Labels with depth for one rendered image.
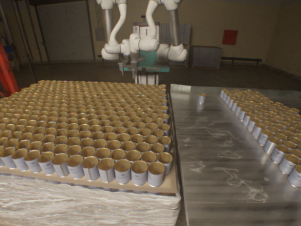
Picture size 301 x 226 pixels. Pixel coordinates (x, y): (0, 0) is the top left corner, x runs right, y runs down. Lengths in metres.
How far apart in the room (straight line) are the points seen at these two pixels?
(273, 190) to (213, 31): 9.46
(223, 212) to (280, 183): 0.34
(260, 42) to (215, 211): 10.81
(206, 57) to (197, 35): 1.93
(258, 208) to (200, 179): 0.25
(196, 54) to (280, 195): 7.58
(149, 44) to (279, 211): 1.28
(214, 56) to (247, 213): 7.89
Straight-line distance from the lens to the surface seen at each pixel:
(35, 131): 1.03
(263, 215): 0.76
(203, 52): 8.14
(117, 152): 0.73
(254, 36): 10.96
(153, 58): 2.11
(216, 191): 0.74
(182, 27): 7.89
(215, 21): 9.98
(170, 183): 0.69
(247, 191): 0.80
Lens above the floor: 1.66
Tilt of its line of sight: 29 degrees down
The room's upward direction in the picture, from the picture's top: straight up
